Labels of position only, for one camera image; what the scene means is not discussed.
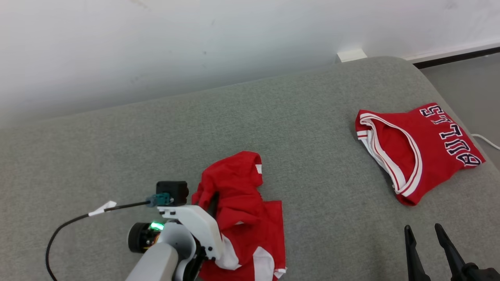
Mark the red Bulls basketball jersey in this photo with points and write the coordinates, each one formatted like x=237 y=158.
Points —
x=437 y=156

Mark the black baseboard strip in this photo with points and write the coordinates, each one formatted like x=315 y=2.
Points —
x=453 y=57

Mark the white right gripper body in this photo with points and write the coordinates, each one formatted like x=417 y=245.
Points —
x=480 y=275

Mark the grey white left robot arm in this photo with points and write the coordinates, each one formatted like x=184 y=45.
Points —
x=156 y=261

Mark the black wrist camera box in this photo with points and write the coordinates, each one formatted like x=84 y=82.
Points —
x=174 y=191

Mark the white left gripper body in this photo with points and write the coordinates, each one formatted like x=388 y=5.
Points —
x=199 y=226

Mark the red white-striped basketball shorts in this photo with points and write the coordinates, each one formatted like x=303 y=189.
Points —
x=238 y=187

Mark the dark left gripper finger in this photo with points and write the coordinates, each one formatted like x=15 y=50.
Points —
x=213 y=205

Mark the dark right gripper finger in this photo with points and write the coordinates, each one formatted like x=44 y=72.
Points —
x=415 y=261
x=451 y=257

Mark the white wall trunking box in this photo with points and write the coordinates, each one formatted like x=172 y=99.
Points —
x=351 y=55

